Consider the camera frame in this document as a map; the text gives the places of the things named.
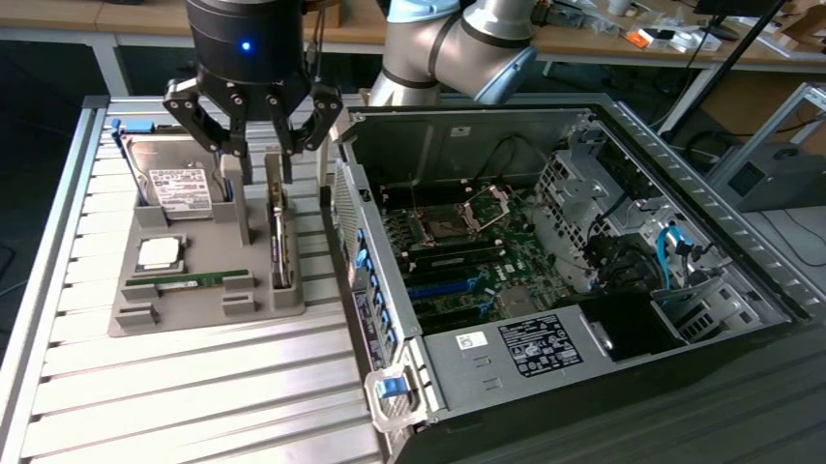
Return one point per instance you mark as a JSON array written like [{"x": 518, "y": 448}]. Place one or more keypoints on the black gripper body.
[{"x": 249, "y": 48}]

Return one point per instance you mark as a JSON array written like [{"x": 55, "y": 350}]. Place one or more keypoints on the graphics card with metal bracket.
[{"x": 279, "y": 241}]

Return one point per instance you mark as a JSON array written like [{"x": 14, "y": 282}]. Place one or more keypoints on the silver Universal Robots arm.
[{"x": 451, "y": 43}]

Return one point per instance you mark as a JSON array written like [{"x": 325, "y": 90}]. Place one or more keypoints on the hard disk drive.
[{"x": 132, "y": 126}]

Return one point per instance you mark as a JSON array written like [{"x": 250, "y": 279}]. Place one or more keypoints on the silver hard disk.
[{"x": 168, "y": 164}]

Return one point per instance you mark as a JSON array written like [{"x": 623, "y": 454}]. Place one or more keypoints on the brown cardboard box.
[{"x": 330, "y": 17}]

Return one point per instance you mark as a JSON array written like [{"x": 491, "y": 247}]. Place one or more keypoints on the wooden desk with grey legs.
[{"x": 64, "y": 19}]

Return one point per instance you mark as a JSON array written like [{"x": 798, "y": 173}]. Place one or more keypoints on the silver CPU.
[{"x": 160, "y": 253}]

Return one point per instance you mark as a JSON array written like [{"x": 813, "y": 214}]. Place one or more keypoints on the CPU socket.
[{"x": 445, "y": 227}]

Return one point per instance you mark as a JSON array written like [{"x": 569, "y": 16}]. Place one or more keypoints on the metal socket cover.
[{"x": 490, "y": 203}]

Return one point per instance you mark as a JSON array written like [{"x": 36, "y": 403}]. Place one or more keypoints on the black RAM slot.
[{"x": 451, "y": 246}]

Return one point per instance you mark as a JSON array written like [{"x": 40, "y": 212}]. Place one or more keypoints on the green RAM stick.
[{"x": 194, "y": 279}]

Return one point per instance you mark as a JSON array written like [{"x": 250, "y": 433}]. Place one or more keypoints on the black RAM stick with label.
[{"x": 451, "y": 262}]

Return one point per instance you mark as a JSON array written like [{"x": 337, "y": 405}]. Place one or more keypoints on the black expansion slot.
[
  {"x": 451, "y": 319},
  {"x": 439, "y": 278}
]

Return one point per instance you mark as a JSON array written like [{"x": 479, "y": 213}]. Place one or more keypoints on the blue expansion slot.
[{"x": 445, "y": 289}]

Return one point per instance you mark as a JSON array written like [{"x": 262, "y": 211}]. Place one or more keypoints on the grey plastic parts rack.
[{"x": 207, "y": 309}]

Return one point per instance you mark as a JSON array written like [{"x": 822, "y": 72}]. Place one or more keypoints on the silver drive cage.
[{"x": 574, "y": 188}]

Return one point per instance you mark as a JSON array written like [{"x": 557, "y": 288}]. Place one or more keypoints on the cluttered wooden desk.
[{"x": 581, "y": 46}]

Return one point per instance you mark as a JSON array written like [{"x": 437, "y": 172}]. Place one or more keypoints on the green motherboard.
[{"x": 549, "y": 275}]

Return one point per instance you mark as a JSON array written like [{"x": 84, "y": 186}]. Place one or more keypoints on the grey chipset heatsink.
[{"x": 519, "y": 299}]

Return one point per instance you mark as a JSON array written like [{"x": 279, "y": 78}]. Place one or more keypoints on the orange box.
[{"x": 638, "y": 38}]

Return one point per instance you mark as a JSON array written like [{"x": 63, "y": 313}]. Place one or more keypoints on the white cup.
[{"x": 621, "y": 6}]

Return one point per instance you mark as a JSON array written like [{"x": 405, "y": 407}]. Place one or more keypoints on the blue case latch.
[{"x": 393, "y": 389}]

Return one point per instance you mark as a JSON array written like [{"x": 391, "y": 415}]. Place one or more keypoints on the grey power supply unit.
[{"x": 465, "y": 382}]

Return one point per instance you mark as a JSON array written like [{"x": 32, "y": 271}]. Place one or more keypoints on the white box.
[{"x": 709, "y": 43}]

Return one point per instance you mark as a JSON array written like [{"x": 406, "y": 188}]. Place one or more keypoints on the black monitor with stand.
[{"x": 720, "y": 30}]

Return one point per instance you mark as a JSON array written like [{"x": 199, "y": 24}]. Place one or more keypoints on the black tripod pole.
[{"x": 736, "y": 52}]

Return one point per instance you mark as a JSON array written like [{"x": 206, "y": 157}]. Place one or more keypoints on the silver disk bay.
[{"x": 704, "y": 319}]

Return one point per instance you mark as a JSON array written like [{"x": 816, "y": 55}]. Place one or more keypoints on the grey computer tower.
[{"x": 788, "y": 183}]

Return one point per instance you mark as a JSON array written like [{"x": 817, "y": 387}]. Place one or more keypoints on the brown cardboard piece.
[{"x": 810, "y": 24}]

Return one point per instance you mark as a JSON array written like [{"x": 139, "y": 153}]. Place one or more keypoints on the black and grey PC case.
[{"x": 710, "y": 386}]

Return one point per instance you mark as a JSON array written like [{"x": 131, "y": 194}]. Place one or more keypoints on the aluminium frame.
[{"x": 737, "y": 145}]

